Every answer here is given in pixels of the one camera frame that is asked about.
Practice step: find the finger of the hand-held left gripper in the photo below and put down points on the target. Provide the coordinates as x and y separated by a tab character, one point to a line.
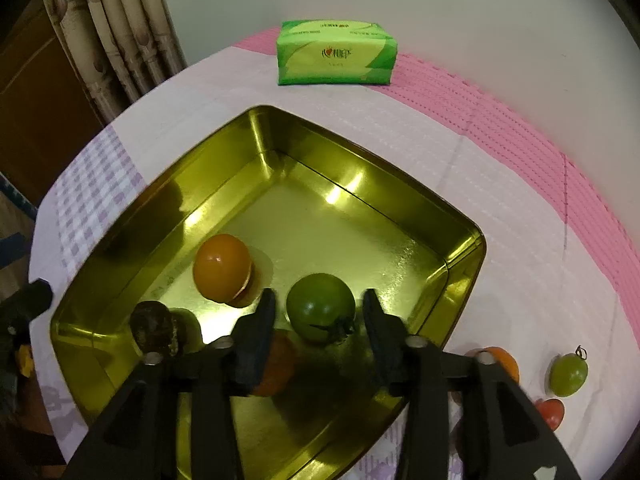
30	300

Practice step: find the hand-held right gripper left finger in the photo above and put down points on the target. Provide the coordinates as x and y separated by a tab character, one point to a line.
255	345

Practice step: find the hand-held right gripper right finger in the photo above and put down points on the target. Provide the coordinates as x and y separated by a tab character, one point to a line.
387	355

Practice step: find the green tomato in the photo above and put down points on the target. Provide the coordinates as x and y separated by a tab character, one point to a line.
567	375
317	305

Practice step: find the orange mandarin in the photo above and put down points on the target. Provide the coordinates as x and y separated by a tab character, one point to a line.
281	365
507	362

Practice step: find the gold metal tin tray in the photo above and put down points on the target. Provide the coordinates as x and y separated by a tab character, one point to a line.
310	220

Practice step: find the red tomato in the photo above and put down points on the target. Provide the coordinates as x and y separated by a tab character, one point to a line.
552	410

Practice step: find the smooth orange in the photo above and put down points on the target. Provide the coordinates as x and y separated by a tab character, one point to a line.
220	267

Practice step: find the dark water chestnut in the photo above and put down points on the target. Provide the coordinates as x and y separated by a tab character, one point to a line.
150	325

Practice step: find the brown wooden furniture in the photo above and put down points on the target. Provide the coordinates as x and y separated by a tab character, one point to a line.
35	110

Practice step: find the pink purple checked tablecloth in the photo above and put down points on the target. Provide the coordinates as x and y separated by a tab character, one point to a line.
400	125

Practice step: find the beige patterned curtain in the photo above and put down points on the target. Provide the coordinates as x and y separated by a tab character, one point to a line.
115	25

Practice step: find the green tissue pack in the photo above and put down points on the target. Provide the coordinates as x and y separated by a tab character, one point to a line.
335	55

